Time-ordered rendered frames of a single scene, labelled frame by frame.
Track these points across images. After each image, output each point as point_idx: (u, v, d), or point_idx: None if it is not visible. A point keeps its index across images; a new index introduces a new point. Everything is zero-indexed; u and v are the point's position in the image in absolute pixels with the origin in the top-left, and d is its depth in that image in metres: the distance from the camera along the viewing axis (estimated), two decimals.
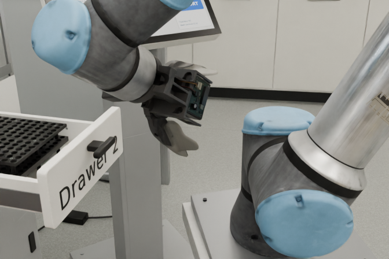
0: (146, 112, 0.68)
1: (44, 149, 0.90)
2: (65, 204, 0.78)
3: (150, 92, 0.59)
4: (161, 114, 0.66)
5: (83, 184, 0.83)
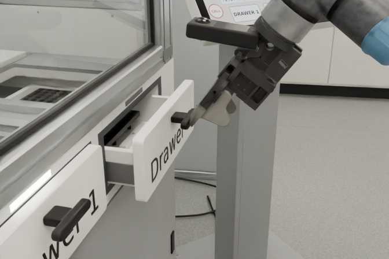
0: (227, 63, 0.70)
1: (119, 122, 0.86)
2: (154, 176, 0.73)
3: (290, 46, 0.68)
4: (250, 73, 0.70)
5: (167, 157, 0.79)
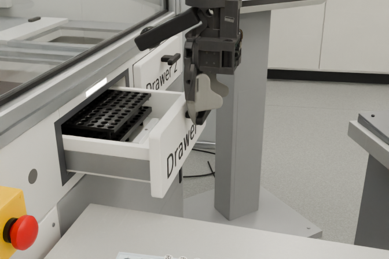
0: (184, 50, 0.71)
1: None
2: None
3: (224, 0, 0.68)
4: (206, 45, 0.70)
5: (158, 87, 1.09)
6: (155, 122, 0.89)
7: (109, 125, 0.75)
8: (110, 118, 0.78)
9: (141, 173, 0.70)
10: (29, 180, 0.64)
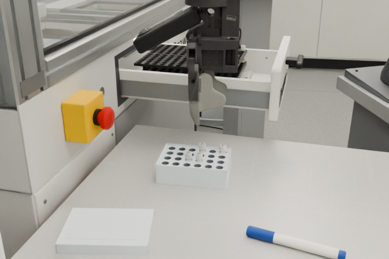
0: (186, 50, 0.71)
1: None
2: None
3: None
4: (210, 44, 0.70)
5: None
6: (250, 73, 1.09)
7: None
8: None
9: (259, 103, 0.91)
10: None
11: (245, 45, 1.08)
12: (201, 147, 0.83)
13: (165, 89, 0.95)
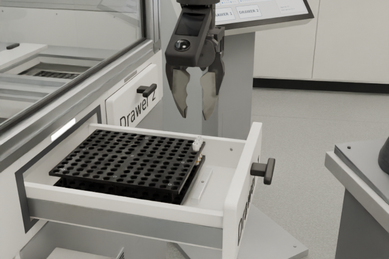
0: (213, 48, 0.72)
1: None
2: None
3: None
4: (219, 36, 0.75)
5: (134, 118, 1.09)
6: (209, 171, 0.85)
7: (171, 185, 0.70)
8: (171, 176, 0.73)
9: (210, 240, 0.66)
10: None
11: (202, 137, 0.84)
12: None
13: (86, 214, 0.70)
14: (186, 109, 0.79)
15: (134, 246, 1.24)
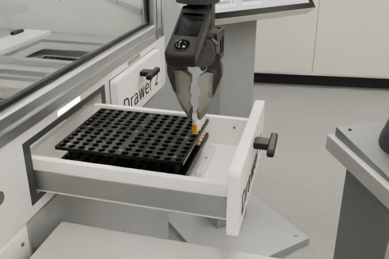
0: (213, 47, 0.72)
1: None
2: None
3: None
4: (219, 36, 0.75)
5: (137, 100, 1.10)
6: (213, 148, 0.86)
7: (176, 158, 0.72)
8: (175, 149, 0.75)
9: (215, 210, 0.67)
10: None
11: (205, 114, 0.85)
12: (200, 126, 0.81)
13: (92, 186, 0.71)
14: (191, 110, 0.78)
15: (137, 229, 1.25)
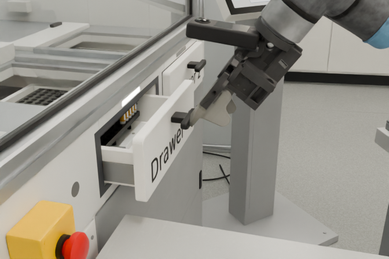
0: (227, 63, 0.70)
1: None
2: None
3: (290, 46, 0.68)
4: (250, 73, 0.70)
5: None
6: (142, 125, 0.90)
7: None
8: None
9: (126, 177, 0.71)
10: (72, 193, 0.63)
11: None
12: None
13: None
14: None
15: None
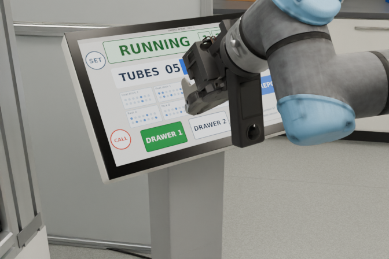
0: None
1: None
2: None
3: None
4: None
5: None
6: None
7: None
8: None
9: None
10: None
11: None
12: None
13: None
14: None
15: None
